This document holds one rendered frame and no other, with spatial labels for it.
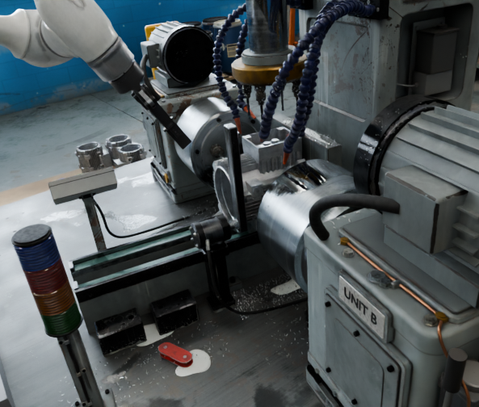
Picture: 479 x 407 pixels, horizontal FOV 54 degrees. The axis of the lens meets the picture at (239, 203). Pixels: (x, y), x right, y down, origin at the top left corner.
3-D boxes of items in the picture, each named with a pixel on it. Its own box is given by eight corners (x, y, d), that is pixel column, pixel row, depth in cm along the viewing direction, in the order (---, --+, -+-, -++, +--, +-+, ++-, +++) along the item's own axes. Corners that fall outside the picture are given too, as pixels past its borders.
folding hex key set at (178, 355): (196, 360, 102) (195, 354, 101) (186, 371, 100) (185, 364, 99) (165, 346, 107) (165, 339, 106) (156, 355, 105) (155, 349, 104)
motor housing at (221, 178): (279, 194, 140) (275, 133, 131) (313, 223, 124) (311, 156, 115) (216, 212, 134) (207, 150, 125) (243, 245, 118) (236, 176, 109)
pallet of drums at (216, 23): (227, 69, 688) (221, 14, 652) (255, 78, 625) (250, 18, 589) (149, 86, 641) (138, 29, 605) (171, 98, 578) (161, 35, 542)
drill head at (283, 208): (331, 225, 123) (331, 135, 111) (455, 321, 89) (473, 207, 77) (244, 255, 115) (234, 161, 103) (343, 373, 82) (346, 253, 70)
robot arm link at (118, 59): (114, 32, 104) (132, 53, 108) (83, 60, 104) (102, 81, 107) (122, 37, 97) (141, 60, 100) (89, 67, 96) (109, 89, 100)
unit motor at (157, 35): (199, 122, 196) (183, 14, 176) (229, 146, 170) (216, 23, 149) (138, 136, 188) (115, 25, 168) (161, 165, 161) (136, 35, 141)
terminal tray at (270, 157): (283, 150, 129) (282, 125, 126) (303, 164, 120) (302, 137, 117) (243, 161, 125) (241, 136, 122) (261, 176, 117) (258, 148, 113)
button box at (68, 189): (117, 188, 134) (111, 171, 135) (118, 183, 127) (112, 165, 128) (55, 205, 129) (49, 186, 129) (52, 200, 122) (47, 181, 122)
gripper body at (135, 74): (137, 61, 100) (165, 94, 105) (128, 55, 107) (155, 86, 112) (111, 85, 100) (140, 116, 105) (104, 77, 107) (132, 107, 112)
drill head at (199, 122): (230, 147, 177) (223, 81, 165) (277, 183, 147) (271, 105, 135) (166, 163, 169) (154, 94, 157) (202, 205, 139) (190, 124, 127)
